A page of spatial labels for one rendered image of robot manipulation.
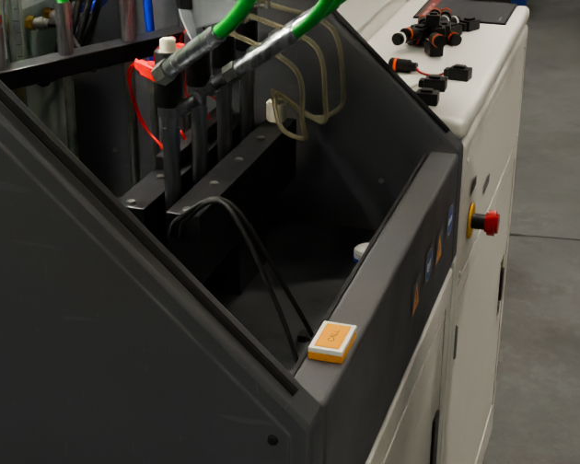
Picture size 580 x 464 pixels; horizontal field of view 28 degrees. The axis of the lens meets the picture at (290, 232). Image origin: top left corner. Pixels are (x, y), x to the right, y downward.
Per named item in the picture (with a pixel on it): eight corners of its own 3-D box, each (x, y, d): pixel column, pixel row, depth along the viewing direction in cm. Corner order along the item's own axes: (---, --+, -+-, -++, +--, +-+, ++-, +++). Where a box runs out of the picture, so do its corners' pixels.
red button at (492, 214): (493, 248, 162) (497, 214, 160) (465, 244, 163) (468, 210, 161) (499, 233, 166) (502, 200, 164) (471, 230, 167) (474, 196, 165)
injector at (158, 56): (200, 247, 124) (194, 56, 116) (157, 240, 126) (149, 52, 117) (209, 237, 127) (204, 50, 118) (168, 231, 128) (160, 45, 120)
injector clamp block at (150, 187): (203, 343, 125) (199, 214, 119) (118, 330, 128) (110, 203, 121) (295, 225, 155) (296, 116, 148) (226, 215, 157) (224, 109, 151)
